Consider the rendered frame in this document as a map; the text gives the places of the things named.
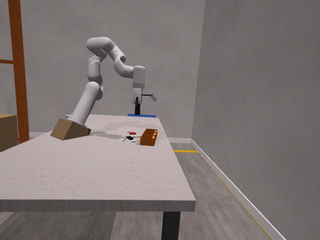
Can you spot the orange rack of bins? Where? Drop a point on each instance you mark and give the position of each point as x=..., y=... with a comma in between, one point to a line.
x=149, y=137

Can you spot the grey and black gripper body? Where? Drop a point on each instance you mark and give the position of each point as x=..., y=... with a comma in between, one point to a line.
x=137, y=92

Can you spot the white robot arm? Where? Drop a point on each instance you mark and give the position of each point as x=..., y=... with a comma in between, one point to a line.
x=93, y=91

